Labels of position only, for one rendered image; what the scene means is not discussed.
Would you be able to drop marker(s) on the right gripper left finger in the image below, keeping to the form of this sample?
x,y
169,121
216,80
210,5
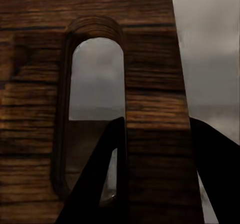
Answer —
x,y
82,206

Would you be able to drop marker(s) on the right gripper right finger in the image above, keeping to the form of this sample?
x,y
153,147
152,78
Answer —
x,y
218,164

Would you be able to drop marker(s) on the cutting board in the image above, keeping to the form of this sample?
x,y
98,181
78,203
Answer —
x,y
37,42

